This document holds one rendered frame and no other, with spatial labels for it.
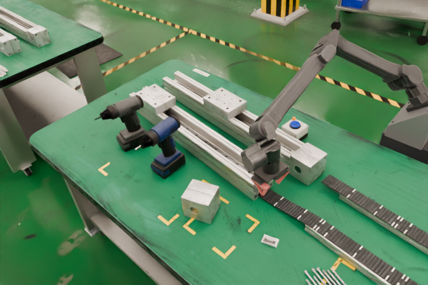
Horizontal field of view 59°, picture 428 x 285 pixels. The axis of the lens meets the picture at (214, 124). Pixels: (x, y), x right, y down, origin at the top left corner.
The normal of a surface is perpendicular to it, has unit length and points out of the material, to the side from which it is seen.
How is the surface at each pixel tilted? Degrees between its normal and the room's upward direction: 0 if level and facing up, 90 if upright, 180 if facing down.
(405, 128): 90
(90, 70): 90
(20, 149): 90
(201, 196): 0
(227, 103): 0
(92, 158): 0
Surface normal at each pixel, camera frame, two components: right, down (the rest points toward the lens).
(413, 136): -0.67, 0.50
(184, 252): -0.07, -0.78
